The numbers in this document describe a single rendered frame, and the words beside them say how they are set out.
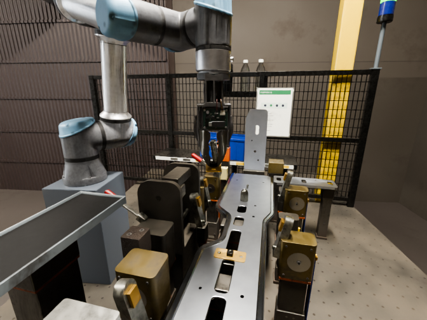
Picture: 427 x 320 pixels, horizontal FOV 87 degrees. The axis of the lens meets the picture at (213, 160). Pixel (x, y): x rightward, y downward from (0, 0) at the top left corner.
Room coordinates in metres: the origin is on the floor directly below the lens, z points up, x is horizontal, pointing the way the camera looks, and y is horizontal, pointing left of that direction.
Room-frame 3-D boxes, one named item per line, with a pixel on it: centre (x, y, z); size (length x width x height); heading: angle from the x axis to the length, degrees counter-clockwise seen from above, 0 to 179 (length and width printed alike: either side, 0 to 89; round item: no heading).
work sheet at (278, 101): (1.48, -0.38, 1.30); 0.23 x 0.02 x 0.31; 76
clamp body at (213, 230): (1.01, 0.02, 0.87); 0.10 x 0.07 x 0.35; 76
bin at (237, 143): (1.43, -0.08, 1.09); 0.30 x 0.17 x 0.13; 67
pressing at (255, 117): (1.22, -0.23, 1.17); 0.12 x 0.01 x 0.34; 76
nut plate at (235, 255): (0.51, -0.04, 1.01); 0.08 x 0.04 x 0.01; 75
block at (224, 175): (1.07, -0.05, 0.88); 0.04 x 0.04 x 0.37; 76
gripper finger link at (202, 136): (0.52, 0.02, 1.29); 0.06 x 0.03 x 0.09; 1
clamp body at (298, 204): (0.86, -0.36, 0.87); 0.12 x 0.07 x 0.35; 76
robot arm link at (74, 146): (0.82, 0.49, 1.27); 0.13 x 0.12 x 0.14; 136
